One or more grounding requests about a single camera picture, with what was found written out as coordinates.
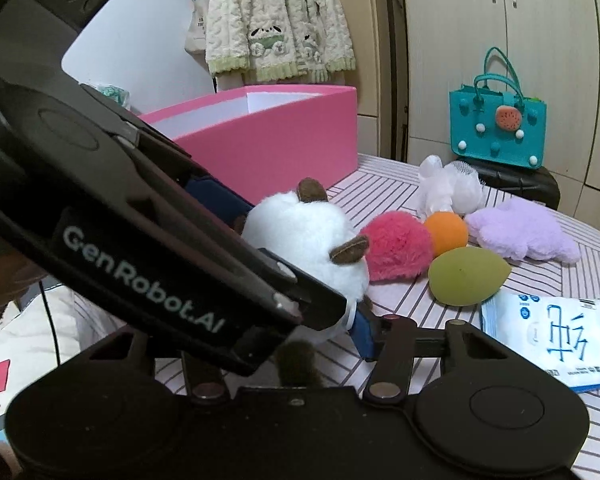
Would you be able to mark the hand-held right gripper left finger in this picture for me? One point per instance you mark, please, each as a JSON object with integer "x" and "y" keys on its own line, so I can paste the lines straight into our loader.
{"x": 205, "y": 377}

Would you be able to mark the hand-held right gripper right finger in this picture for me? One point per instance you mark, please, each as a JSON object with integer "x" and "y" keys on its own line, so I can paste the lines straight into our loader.
{"x": 366, "y": 335}

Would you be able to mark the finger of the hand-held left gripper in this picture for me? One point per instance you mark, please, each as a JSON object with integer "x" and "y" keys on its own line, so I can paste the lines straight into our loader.
{"x": 220, "y": 202}
{"x": 180, "y": 270}

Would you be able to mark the pink box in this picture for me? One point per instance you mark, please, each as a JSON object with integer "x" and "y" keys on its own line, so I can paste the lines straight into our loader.
{"x": 280, "y": 145}

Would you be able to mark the white plush toy brown ears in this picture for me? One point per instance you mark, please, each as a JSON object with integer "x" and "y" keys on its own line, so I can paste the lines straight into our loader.
{"x": 300, "y": 240}

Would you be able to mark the orange sponge ball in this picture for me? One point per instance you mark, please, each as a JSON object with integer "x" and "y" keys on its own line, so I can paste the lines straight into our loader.
{"x": 447, "y": 232}

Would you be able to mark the white mesh bath pouf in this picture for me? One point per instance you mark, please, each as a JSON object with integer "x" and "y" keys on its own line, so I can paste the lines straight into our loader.
{"x": 460, "y": 190}

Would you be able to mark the green and white packet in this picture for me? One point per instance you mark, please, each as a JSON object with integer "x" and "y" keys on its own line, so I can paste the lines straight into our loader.
{"x": 111, "y": 92}

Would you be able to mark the pink fluffy ball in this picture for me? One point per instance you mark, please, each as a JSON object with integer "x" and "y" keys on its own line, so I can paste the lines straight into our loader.
{"x": 395, "y": 245}

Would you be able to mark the green egg-shaped makeup sponge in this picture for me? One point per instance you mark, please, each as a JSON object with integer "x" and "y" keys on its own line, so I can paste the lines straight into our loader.
{"x": 460, "y": 275}

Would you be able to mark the white and blue wipes pack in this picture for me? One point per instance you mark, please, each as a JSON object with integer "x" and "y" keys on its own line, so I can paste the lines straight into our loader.
{"x": 530, "y": 330}

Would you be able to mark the white printed cloth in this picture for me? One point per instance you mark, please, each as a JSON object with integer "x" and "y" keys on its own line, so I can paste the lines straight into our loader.
{"x": 20, "y": 340}

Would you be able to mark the beige canvas tote bag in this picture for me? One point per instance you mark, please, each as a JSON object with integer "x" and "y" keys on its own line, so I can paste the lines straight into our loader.
{"x": 197, "y": 25}

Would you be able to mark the purple plush toy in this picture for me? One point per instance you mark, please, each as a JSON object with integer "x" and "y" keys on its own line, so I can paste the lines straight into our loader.
{"x": 520, "y": 230}

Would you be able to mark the cream knit cardigan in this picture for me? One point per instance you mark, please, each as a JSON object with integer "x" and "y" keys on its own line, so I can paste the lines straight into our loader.
{"x": 280, "y": 0}

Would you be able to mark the black suitcase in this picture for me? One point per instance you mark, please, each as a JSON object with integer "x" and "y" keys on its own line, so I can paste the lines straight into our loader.
{"x": 520, "y": 180}

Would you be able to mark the striped bed sheet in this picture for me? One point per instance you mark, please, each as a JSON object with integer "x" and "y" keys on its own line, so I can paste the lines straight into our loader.
{"x": 580, "y": 280}

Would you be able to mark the teal handbag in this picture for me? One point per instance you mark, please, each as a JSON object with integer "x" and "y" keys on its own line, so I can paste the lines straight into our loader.
{"x": 480, "y": 130}

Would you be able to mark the beige wardrobe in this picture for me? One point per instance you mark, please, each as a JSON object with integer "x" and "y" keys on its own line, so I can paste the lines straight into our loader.
{"x": 455, "y": 10}

